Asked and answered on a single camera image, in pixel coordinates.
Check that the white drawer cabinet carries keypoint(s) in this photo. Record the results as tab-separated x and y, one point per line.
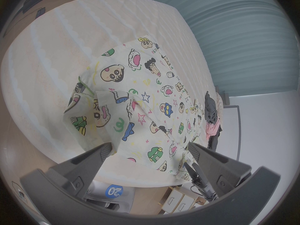
180	200

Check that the black garment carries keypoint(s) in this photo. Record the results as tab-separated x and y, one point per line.
214	142

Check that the pink garment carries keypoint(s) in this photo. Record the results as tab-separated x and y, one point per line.
213	129

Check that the pale pink pillow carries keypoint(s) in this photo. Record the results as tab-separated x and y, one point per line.
219	102

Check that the dark grey garment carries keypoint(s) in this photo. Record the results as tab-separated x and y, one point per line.
210	106

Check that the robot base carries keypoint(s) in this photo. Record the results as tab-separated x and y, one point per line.
112	196

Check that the bed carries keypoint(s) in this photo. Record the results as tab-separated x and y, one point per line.
46	90

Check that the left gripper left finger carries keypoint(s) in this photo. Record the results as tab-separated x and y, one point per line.
77	172

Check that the blue-green curtain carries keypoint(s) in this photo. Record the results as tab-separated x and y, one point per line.
234	31

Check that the grey bedside table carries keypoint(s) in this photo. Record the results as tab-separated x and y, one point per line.
222	97

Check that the white printed pyjama top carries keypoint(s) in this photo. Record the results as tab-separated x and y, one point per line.
152	90

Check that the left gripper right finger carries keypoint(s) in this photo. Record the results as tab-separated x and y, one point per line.
220	174

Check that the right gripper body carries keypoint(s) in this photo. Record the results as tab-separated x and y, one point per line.
200	181

